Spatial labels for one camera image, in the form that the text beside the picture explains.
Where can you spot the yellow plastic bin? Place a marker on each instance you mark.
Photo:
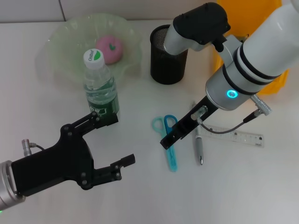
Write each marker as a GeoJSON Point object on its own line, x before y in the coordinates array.
{"type": "Point", "coordinates": [275, 84]}

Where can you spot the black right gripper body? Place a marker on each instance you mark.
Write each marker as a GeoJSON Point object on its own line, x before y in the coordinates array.
{"type": "Point", "coordinates": [184, 126]}

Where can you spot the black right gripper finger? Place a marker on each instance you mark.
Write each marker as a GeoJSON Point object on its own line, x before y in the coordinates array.
{"type": "Point", "coordinates": [170, 138]}

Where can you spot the water bottle with green label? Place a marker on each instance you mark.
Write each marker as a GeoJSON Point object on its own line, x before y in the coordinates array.
{"type": "Point", "coordinates": [100, 79]}

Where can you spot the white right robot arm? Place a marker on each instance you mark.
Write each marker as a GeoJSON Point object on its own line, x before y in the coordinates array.
{"type": "Point", "coordinates": [257, 51]}

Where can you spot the transparent plastic ruler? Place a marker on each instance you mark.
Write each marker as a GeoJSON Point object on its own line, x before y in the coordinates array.
{"type": "Point", "coordinates": [245, 137]}

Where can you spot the blue and teal scissors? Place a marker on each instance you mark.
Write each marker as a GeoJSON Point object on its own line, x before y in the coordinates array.
{"type": "Point", "coordinates": [172, 163]}

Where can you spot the black mesh pen holder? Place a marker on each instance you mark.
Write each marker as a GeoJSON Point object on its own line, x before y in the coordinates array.
{"type": "Point", "coordinates": [163, 70]}

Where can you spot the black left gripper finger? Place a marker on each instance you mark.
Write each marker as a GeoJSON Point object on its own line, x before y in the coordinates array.
{"type": "Point", "coordinates": [93, 121]}
{"type": "Point", "coordinates": [109, 173]}

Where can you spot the pink peach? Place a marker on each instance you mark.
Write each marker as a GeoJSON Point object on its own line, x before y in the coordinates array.
{"type": "Point", "coordinates": [114, 56]}

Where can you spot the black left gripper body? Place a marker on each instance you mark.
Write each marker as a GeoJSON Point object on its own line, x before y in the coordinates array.
{"type": "Point", "coordinates": [58, 163]}

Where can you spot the clear grey ballpoint pen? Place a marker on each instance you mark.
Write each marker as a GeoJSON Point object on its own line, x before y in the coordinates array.
{"type": "Point", "coordinates": [199, 149]}

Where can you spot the green glass fruit plate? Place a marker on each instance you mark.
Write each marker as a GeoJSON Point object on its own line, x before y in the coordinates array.
{"type": "Point", "coordinates": [65, 46]}

